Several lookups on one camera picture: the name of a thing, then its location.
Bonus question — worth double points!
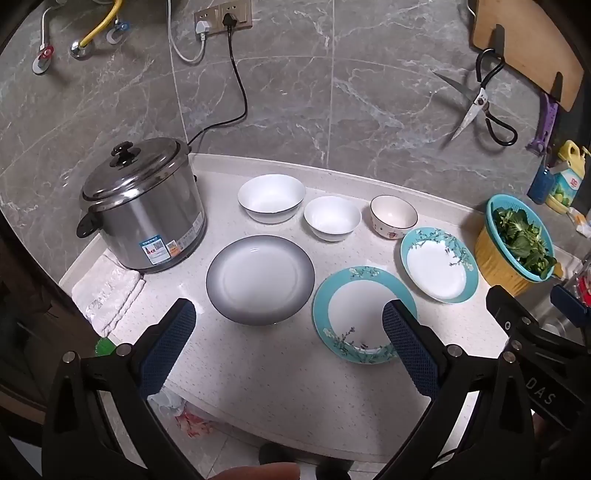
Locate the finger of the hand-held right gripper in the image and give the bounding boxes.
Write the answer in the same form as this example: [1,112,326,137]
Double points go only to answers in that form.
[551,284,591,330]
[486,285,578,365]

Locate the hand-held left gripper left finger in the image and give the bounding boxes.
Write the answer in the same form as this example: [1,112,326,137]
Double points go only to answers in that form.
[44,298,199,480]

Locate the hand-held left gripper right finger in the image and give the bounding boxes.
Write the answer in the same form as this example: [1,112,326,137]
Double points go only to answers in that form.
[369,299,536,480]

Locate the teal wide-rim floral plate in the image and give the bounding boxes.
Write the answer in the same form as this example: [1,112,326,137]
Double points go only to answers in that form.
[312,266,419,365]

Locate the teal floral deep plate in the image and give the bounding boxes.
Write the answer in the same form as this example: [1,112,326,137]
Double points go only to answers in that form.
[400,227,481,304]

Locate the grey gradient plate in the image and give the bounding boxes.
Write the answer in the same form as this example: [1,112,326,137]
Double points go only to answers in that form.
[206,237,316,327]

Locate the small white bowl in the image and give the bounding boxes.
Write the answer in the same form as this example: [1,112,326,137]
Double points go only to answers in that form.
[303,196,362,243]

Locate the large white bowl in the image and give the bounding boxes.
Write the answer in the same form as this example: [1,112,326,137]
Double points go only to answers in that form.
[237,174,306,225]

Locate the person's left hand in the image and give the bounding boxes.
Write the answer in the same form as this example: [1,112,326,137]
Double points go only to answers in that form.
[217,463,301,480]

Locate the yellow plastic basin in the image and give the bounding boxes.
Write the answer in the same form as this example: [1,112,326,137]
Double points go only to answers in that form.
[474,222,555,297]

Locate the green leafy vegetables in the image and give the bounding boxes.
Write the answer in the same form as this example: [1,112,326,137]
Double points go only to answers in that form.
[494,208,557,273]

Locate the printed plastic bag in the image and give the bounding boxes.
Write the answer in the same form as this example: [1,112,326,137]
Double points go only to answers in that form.
[148,392,213,437]

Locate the white folded towel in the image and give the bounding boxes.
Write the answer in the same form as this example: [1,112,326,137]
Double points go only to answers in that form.
[71,251,146,337]

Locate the teal plastic colander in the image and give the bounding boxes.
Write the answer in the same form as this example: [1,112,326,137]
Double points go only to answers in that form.
[486,194,564,283]

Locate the yellow detergent bottle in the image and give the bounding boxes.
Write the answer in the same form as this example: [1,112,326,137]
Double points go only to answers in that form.
[547,141,591,215]

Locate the blue bottle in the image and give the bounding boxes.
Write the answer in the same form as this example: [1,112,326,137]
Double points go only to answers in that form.
[527,166,555,206]

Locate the stainless steel rice cooker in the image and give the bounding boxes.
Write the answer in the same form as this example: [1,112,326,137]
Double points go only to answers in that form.
[76,157,208,274]

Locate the cream patterned bowl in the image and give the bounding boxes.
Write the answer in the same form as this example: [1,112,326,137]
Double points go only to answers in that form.
[369,195,419,240]

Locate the steel cooker lid black knob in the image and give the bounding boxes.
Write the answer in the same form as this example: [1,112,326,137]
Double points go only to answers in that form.
[81,137,191,204]

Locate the purple kitchen tool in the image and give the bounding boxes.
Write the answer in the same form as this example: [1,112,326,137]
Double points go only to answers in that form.
[527,92,559,155]

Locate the wooden cutting board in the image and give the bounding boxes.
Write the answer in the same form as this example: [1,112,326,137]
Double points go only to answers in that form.
[470,0,585,112]

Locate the kitchen scissors black handles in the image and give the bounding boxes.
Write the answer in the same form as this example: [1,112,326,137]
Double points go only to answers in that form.
[433,48,519,147]

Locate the black power cable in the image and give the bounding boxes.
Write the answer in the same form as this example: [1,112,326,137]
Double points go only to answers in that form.
[185,13,249,147]

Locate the red-handled wall valve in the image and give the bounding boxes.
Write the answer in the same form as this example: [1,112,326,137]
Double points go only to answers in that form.
[32,45,55,75]

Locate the white power cable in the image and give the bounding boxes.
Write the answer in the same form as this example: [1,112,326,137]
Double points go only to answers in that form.
[167,0,209,64]

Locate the blue-handled wall valve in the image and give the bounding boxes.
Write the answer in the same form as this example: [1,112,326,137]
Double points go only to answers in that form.
[106,19,132,44]

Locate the yellow gas hose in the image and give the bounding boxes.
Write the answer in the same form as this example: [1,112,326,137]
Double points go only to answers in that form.
[69,0,124,60]

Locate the white wall socket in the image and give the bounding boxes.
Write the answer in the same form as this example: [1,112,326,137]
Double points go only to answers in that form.
[193,8,221,35]
[218,1,254,29]

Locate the white water hose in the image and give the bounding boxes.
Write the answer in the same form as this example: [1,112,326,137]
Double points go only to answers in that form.
[39,0,100,51]

